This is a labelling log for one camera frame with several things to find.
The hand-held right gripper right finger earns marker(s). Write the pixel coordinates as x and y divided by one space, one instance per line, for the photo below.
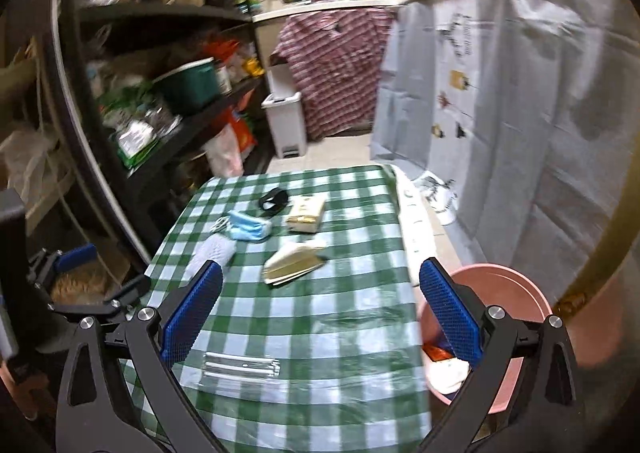
450 315

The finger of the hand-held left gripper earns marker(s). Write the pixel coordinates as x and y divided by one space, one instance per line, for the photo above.
125 294
75 256

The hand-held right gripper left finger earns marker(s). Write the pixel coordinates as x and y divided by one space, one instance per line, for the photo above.
192 313

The orange plastic bag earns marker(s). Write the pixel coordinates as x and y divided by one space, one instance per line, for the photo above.
437 353

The pink plastic bucket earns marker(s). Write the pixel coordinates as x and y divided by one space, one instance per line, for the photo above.
505 293

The white cloth pouch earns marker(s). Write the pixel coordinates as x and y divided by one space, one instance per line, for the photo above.
447 375

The white foam net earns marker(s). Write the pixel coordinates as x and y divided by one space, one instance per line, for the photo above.
215 248

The clear plastic package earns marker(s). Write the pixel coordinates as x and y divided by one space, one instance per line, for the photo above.
240 365

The blue face mask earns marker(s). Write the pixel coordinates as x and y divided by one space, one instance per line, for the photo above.
247 228

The beige paper wrapper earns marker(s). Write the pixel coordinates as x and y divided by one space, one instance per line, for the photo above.
292 263

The black tape roll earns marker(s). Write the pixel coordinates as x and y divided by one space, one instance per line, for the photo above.
263 203

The brown woven basket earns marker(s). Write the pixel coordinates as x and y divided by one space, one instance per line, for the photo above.
80 288

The white plastic bag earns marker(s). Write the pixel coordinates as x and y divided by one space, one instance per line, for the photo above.
25 158

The white long panel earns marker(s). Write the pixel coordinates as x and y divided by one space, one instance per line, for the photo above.
417 233

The green checked tablecloth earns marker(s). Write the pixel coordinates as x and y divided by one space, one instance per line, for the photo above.
325 323

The green and white packet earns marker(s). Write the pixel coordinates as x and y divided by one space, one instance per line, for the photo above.
132 138

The white and orange bag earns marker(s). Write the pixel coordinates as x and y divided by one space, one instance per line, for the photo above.
227 148

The grey printed curtain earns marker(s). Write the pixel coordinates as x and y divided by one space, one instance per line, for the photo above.
525 133

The green pot with white lid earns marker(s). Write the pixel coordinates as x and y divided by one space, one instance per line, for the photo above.
192 85

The white pedal bin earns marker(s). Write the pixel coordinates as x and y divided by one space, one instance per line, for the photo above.
287 128

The white jar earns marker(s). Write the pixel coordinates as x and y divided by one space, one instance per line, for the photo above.
223 78

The orange bag on shelf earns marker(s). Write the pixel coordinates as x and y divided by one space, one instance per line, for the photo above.
220 50

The yellow packet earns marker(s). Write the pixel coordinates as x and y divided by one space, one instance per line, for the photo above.
252 67

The black shelf rack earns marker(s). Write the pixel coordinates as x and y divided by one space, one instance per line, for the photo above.
165 13

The red plaid cloth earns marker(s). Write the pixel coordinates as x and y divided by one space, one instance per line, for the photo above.
335 68

